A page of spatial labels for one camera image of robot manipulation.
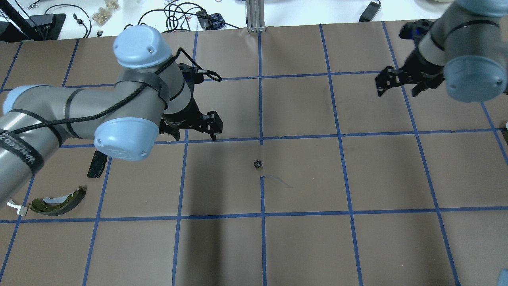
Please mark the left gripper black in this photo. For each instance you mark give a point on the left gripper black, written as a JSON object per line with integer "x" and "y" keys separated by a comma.
{"x": 185, "y": 116}

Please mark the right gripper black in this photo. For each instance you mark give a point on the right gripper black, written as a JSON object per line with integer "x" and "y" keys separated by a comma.
{"x": 420, "y": 66}

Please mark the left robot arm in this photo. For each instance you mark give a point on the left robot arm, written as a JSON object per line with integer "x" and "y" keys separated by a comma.
{"x": 153, "y": 95}

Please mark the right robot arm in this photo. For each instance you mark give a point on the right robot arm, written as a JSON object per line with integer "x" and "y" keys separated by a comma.
{"x": 463, "y": 49}

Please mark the black brake pad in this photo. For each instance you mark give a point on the black brake pad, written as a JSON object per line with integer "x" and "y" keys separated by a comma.
{"x": 97, "y": 165}

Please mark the curved brake shoe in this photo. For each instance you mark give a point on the curved brake shoe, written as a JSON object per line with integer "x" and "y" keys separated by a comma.
{"x": 59, "y": 205}

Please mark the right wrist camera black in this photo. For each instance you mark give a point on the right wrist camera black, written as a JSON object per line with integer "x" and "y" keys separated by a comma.
{"x": 415, "y": 30}

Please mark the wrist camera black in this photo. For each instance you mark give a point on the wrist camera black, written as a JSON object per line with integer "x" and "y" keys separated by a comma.
{"x": 188, "y": 72}
{"x": 415, "y": 30}

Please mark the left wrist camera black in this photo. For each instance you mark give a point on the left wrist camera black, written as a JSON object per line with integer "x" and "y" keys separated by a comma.
{"x": 188, "y": 72}

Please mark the aluminium frame post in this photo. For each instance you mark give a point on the aluminium frame post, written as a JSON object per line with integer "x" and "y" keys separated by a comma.
{"x": 255, "y": 16}

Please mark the black camera stand base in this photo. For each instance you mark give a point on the black camera stand base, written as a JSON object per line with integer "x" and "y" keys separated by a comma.
{"x": 50, "y": 25}

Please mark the white curved plastic bracket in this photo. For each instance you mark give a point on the white curved plastic bracket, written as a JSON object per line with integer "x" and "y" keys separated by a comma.
{"x": 20, "y": 209}

